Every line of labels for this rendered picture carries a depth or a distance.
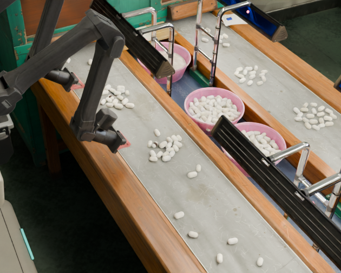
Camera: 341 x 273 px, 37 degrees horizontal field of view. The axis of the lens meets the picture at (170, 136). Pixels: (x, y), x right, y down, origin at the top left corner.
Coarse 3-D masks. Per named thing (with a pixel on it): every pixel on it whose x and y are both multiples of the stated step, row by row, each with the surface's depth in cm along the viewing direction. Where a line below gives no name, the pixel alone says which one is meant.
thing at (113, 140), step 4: (112, 128) 190; (108, 132) 185; (112, 132) 187; (116, 132) 188; (108, 136) 184; (112, 136) 186; (116, 136) 188; (120, 136) 187; (104, 140) 184; (108, 140) 185; (112, 140) 186; (116, 140) 187; (120, 140) 186; (104, 144) 186; (108, 144) 187; (112, 144) 187; (116, 144) 187; (120, 144) 186; (112, 148) 188; (116, 148) 186; (112, 152) 187; (116, 152) 188
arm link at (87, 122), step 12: (120, 36) 153; (96, 48) 158; (108, 48) 157; (120, 48) 154; (96, 60) 159; (108, 60) 159; (96, 72) 160; (108, 72) 163; (96, 84) 164; (84, 96) 167; (96, 96) 167; (84, 108) 169; (96, 108) 171; (72, 120) 176; (84, 120) 171
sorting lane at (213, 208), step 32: (64, 64) 248; (128, 96) 231; (128, 128) 215; (160, 128) 215; (128, 160) 200; (160, 160) 201; (192, 160) 202; (160, 192) 189; (192, 192) 189; (224, 192) 190; (192, 224) 178; (224, 224) 179; (256, 224) 179; (224, 256) 169; (256, 256) 169; (288, 256) 170
